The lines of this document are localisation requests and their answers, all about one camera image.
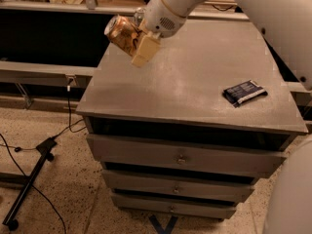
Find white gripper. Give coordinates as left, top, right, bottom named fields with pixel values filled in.
left=132, top=0, right=187, bottom=67

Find orange soda can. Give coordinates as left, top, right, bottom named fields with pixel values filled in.
left=104, top=15, right=142, bottom=57

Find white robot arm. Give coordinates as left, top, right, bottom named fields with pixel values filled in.
left=132, top=0, right=312, bottom=234

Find silver soda can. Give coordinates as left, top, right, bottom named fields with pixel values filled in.
left=134, top=7, right=145, bottom=26

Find grey drawer cabinet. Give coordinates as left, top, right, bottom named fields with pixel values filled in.
left=77, top=20, right=307, bottom=219

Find dark blue snack packet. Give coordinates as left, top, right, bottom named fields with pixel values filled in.
left=222, top=80, right=268, bottom=107

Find black stand leg with wheels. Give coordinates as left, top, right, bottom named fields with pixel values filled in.
left=0, top=137, right=57, bottom=231

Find black cable on floor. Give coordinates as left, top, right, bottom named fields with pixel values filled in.
left=0, top=78, right=88, bottom=234

